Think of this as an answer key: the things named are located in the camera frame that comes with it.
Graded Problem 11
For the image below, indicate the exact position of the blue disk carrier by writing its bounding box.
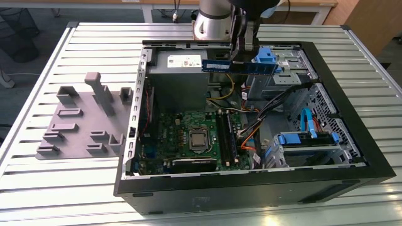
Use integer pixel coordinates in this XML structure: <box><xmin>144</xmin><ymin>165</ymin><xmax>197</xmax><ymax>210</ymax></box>
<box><xmin>277</xmin><ymin>132</ymin><xmax>339</xmax><ymax>148</ymax></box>

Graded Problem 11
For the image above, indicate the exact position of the orange wire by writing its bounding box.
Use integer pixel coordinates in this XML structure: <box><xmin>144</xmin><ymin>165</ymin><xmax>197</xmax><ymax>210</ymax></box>
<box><xmin>240</xmin><ymin>134</ymin><xmax>256</xmax><ymax>150</ymax></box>

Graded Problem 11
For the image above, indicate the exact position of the silver drive cage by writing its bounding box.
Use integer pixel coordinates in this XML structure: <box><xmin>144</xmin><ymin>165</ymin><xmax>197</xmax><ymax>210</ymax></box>
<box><xmin>245</xmin><ymin>47</ymin><xmax>317</xmax><ymax>101</ymax></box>

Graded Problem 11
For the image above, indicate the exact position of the white-framed wooden desk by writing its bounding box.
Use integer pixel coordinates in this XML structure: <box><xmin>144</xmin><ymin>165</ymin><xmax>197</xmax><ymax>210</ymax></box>
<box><xmin>140</xmin><ymin>0</ymin><xmax>339</xmax><ymax>26</ymax></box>

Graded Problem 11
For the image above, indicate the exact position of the black camera cable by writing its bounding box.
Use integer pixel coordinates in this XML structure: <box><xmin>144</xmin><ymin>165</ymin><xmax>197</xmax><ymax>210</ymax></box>
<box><xmin>170</xmin><ymin>0</ymin><xmax>185</xmax><ymax>24</ymax></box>

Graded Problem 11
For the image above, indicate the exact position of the blue RAM stick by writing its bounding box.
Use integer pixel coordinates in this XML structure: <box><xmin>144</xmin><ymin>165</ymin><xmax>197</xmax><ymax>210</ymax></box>
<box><xmin>200</xmin><ymin>59</ymin><xmax>279</xmax><ymax>75</ymax></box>

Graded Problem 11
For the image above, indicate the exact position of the CPU socket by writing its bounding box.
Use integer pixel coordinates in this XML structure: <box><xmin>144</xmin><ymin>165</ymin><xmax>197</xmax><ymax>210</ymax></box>
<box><xmin>186</xmin><ymin>126</ymin><xmax>210</xmax><ymax>154</ymax></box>

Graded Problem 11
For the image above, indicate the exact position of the yellow wire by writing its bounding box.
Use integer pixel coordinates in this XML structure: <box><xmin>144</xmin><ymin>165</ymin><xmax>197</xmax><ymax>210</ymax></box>
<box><xmin>208</xmin><ymin>73</ymin><xmax>235</xmax><ymax>101</ymax></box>

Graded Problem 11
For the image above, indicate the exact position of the grey power supply unit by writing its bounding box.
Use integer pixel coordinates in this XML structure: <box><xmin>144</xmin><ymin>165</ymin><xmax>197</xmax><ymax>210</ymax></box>
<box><xmin>146</xmin><ymin>49</ymin><xmax>210</xmax><ymax>112</ymax></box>

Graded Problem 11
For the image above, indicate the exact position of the silver CPU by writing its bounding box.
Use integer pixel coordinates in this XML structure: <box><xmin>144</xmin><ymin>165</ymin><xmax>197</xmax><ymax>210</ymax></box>
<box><xmin>190</xmin><ymin>133</ymin><xmax>206</xmax><ymax>147</ymax></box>

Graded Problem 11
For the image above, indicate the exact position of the green motherboard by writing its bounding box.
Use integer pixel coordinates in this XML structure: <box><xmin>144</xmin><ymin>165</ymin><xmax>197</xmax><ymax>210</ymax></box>
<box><xmin>156</xmin><ymin>110</ymin><xmax>252</xmax><ymax>174</ymax></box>

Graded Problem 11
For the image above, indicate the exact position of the blue drive bay latch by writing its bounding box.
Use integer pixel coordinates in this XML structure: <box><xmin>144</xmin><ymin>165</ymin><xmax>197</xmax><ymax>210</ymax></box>
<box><xmin>253</xmin><ymin>47</ymin><xmax>280</xmax><ymax>74</ymax></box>

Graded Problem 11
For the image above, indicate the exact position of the black mesh waste bin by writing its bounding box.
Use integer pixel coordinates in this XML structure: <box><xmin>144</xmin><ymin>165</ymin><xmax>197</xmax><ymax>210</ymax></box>
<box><xmin>0</xmin><ymin>7</ymin><xmax>41</xmax><ymax>63</ymax></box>

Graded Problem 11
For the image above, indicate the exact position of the black open PC case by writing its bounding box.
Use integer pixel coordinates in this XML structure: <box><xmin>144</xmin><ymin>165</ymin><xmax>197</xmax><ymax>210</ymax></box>
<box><xmin>112</xmin><ymin>40</ymin><xmax>396</xmax><ymax>215</ymax></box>

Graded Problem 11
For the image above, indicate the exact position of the grey plastic parts rack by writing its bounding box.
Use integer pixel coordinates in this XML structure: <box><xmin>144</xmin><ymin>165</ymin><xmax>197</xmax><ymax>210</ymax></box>
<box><xmin>34</xmin><ymin>72</ymin><xmax>134</xmax><ymax>161</ymax></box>

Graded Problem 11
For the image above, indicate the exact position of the wooden cabinet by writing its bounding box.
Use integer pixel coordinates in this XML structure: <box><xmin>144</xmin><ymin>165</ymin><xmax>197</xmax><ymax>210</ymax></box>
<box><xmin>325</xmin><ymin>0</ymin><xmax>402</xmax><ymax>64</ymax></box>

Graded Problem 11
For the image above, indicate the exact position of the black graphics card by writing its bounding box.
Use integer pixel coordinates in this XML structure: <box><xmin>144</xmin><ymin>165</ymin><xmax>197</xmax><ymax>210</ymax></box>
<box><xmin>170</xmin><ymin>158</ymin><xmax>217</xmax><ymax>174</ymax></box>

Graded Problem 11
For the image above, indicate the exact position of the silver disk bay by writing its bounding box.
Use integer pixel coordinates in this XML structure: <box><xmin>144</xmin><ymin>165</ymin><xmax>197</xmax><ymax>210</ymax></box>
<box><xmin>261</xmin><ymin>134</ymin><xmax>360</xmax><ymax>169</ymax></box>

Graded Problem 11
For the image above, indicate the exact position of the black RAM slot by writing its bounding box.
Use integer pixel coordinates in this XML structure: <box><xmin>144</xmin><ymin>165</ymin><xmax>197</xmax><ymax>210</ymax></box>
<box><xmin>216</xmin><ymin>112</ymin><xmax>232</xmax><ymax>165</ymax></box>

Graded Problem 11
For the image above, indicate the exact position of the blue flat wire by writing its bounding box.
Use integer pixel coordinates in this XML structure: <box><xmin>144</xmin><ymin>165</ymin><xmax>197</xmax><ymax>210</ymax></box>
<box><xmin>300</xmin><ymin>108</ymin><xmax>317</xmax><ymax>138</ymax></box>

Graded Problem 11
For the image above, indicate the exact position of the white furniture leg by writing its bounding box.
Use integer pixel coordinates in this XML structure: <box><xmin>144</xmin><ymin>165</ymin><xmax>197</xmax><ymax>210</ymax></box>
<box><xmin>0</xmin><ymin>68</ymin><xmax>15</xmax><ymax>89</ymax></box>

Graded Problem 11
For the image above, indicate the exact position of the black cable bundle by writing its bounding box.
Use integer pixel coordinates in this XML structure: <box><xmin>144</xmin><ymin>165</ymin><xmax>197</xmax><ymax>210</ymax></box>
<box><xmin>237</xmin><ymin>84</ymin><xmax>312</xmax><ymax>139</ymax></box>

